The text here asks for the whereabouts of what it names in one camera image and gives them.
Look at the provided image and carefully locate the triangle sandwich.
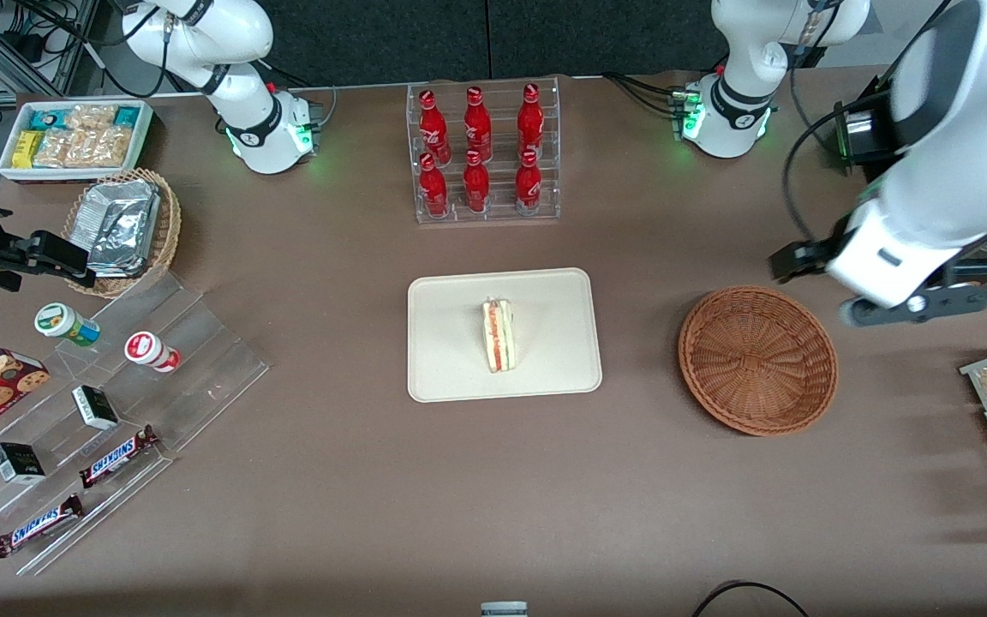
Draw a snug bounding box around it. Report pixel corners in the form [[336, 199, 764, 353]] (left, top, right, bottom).
[[482, 297, 517, 374]]

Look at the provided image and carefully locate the brown wicker basket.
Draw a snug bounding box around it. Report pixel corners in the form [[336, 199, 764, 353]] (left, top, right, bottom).
[[679, 285, 839, 436]]

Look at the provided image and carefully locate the light wicker basket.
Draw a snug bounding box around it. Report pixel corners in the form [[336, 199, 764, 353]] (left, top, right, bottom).
[[63, 168, 182, 298]]

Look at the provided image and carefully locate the cream plastic tray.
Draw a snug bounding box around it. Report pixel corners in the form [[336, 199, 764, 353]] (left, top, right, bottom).
[[408, 268, 603, 404]]

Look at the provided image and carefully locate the green lid sunflower jar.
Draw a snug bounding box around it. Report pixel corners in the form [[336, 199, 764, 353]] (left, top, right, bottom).
[[34, 303, 102, 347]]

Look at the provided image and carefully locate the silver foil pack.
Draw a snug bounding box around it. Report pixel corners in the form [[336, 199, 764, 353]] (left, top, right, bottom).
[[81, 178, 160, 211], [87, 193, 160, 277]]

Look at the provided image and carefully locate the white rectangular bin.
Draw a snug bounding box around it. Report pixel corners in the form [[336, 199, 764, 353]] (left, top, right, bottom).
[[0, 100, 154, 183]]

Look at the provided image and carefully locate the red lid white jar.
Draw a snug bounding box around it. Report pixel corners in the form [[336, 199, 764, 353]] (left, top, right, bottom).
[[123, 331, 182, 374]]

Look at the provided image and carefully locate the small black carton box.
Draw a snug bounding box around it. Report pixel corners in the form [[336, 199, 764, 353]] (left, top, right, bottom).
[[0, 441, 47, 485], [71, 385, 120, 431]]

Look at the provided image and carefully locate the clear acrylic tiered stand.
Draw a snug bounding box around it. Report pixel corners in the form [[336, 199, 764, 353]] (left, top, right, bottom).
[[0, 270, 270, 577]]

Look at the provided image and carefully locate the Snickers chocolate bar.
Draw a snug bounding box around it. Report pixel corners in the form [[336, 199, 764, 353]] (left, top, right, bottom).
[[78, 425, 160, 489], [0, 494, 85, 560]]

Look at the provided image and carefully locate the red cola bottle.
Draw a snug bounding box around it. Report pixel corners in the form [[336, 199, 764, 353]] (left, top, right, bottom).
[[417, 154, 450, 218], [463, 151, 491, 213], [463, 87, 494, 164], [517, 83, 546, 159], [515, 150, 543, 215], [418, 89, 452, 166]]

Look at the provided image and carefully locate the clear acrylic bottle rack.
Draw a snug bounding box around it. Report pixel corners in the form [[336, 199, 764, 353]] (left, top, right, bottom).
[[406, 77, 561, 224]]

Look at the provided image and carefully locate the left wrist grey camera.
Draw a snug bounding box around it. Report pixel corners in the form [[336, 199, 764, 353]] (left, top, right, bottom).
[[840, 287, 987, 328]]

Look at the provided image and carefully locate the aluminium frame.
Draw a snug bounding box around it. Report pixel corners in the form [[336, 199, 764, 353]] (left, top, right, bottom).
[[0, 0, 102, 99]]

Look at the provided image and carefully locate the black cable bundle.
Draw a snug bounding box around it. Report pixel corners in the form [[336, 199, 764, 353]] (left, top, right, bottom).
[[603, 73, 687, 117]]

